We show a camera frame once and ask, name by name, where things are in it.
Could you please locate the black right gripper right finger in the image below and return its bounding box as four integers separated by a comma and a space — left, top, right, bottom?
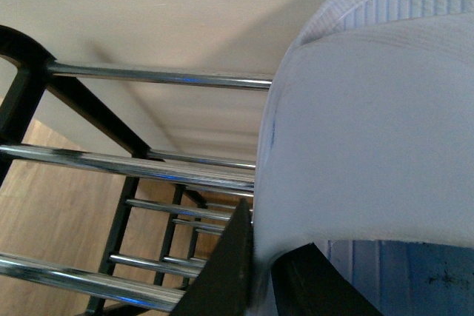
271, 243, 381, 316

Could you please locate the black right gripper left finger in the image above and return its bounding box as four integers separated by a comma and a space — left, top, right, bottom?
170, 198, 253, 315

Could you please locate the light blue slipper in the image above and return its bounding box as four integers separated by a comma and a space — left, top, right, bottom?
247, 0, 473, 315

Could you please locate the black metal shoe rack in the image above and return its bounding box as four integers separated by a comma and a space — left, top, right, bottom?
1, 27, 272, 315

